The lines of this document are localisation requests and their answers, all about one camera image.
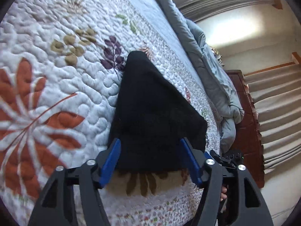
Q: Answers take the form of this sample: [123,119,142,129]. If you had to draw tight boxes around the beige wall curtain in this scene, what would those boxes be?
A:
[244,64,300,174]

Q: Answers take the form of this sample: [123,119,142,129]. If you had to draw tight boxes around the grey window curtain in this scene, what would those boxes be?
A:
[179,0,274,22]

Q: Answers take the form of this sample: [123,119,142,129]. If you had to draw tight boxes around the patterned cushion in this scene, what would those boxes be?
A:
[210,47,224,67]

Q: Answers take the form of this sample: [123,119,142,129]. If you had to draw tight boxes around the grey blue duvet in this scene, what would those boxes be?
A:
[158,0,244,153]

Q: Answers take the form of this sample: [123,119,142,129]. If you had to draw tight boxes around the black pants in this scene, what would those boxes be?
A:
[109,51,208,173]

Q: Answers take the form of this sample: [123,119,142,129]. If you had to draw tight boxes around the floral quilted bedspread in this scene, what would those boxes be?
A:
[1,0,220,225]

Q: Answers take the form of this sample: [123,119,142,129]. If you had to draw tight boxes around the person right hand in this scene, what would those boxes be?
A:
[220,186,228,202]

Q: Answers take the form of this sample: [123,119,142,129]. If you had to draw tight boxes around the dark wooden headboard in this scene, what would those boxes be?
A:
[226,70,265,188]

